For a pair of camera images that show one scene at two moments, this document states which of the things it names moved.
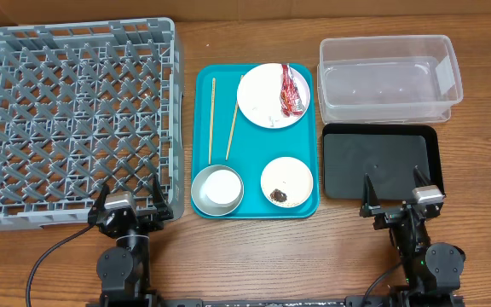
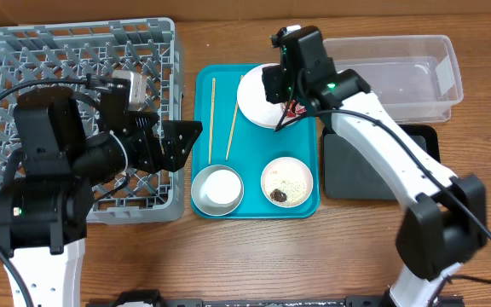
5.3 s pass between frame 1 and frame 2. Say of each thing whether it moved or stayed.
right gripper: moved
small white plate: stayed
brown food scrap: stayed
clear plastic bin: stayed
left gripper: moved
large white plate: stayed
